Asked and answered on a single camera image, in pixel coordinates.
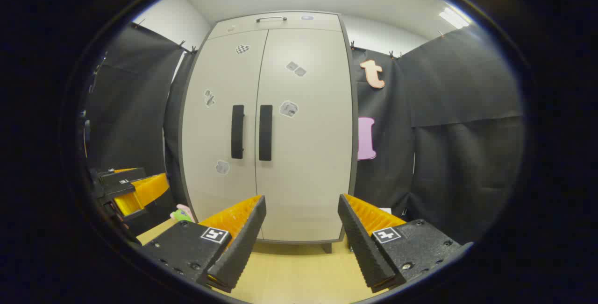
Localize white cabinet drawer front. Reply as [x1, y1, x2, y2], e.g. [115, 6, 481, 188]
[208, 12, 342, 40]

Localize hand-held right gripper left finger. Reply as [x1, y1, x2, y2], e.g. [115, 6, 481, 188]
[139, 195, 267, 294]

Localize white double-door shoe cabinet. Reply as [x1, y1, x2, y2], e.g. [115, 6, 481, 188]
[178, 11, 359, 254]

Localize small ceiling light panel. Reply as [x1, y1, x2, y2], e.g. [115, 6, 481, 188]
[438, 7, 470, 29]

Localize white shoe cabinet door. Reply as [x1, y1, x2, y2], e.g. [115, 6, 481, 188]
[255, 28, 354, 243]
[181, 30, 268, 239]

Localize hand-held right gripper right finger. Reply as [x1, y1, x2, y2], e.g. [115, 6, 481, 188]
[337, 194, 473, 294]

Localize green plush toy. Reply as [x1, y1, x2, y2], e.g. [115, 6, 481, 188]
[170, 204, 196, 223]

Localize black backdrop cloth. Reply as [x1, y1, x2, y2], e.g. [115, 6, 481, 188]
[84, 23, 526, 244]

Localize black cabinet door handle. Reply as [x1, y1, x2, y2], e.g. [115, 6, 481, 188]
[231, 105, 245, 160]
[259, 105, 273, 162]

